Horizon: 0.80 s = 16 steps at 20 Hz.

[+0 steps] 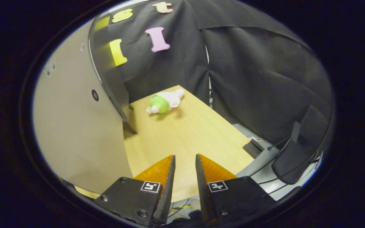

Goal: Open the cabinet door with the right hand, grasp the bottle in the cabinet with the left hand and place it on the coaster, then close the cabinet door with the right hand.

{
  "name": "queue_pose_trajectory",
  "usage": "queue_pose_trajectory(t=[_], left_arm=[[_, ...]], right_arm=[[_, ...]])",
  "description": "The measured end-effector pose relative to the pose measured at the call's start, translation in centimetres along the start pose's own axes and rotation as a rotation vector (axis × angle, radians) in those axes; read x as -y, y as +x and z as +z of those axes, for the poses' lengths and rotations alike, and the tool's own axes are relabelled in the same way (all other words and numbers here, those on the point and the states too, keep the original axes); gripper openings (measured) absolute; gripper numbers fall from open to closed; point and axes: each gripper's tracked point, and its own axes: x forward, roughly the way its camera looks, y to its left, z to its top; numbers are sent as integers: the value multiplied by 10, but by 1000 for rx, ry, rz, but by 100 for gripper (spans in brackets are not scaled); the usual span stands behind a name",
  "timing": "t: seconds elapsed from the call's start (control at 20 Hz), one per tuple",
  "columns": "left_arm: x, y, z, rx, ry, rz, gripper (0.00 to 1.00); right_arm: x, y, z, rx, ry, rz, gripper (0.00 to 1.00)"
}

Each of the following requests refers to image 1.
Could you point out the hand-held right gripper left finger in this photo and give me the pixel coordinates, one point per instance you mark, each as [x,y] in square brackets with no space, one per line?
[131,198]

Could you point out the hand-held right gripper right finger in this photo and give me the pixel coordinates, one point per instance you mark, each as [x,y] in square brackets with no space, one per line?
[236,198]

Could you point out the grey cabinet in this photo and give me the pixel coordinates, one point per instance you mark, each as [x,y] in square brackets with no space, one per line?
[116,85]

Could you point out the person's dark clothing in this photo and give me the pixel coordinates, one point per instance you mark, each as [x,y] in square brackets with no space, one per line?
[188,220]

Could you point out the dark grey box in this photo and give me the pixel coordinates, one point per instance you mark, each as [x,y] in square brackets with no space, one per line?
[253,148]

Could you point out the black office chair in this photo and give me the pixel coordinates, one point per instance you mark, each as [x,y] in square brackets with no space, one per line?
[299,148]

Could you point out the green pink plush toy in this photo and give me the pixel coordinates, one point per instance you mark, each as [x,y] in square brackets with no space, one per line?
[162,103]

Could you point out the black backdrop cloth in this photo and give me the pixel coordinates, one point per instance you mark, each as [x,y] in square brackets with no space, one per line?
[258,79]

